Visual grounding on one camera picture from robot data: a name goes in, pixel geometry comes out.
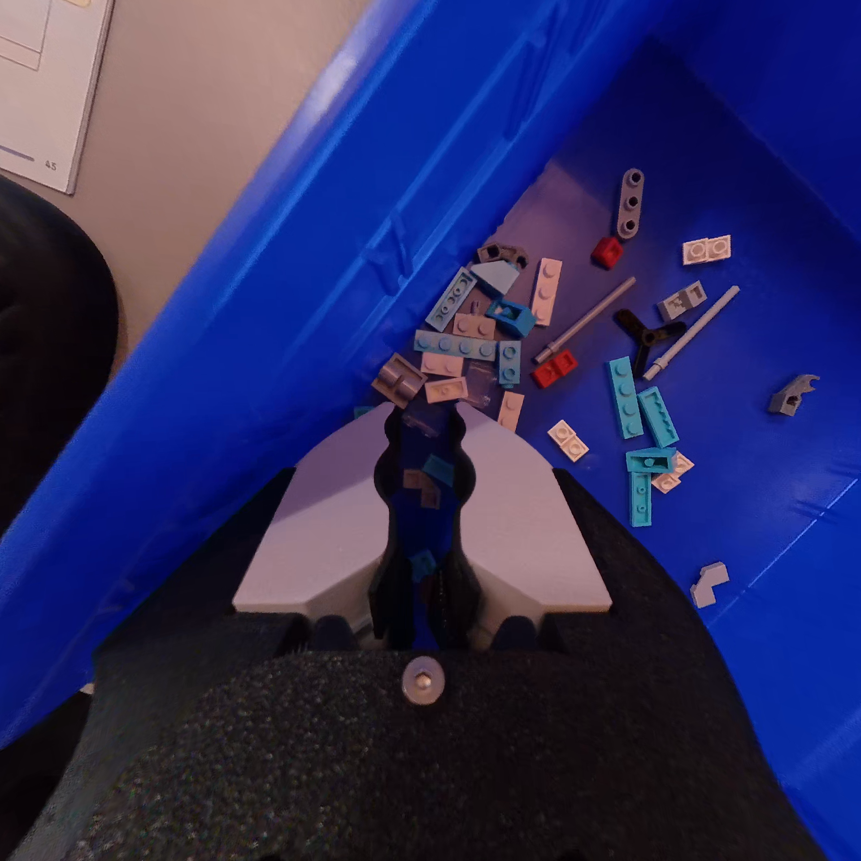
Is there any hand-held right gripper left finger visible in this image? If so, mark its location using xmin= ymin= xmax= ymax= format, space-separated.
xmin=233 ymin=401 xmax=413 ymax=648

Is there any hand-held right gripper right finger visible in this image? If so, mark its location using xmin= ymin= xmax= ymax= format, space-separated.
xmin=440 ymin=402 xmax=613 ymax=648

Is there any pile of lego pieces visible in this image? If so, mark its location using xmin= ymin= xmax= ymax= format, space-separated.
xmin=354 ymin=168 xmax=822 ymax=609

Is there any blue plastic bin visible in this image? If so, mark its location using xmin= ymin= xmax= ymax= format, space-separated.
xmin=0 ymin=0 xmax=861 ymax=861

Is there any open lego instruction booklet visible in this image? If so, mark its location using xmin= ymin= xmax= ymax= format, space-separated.
xmin=0 ymin=0 xmax=115 ymax=196

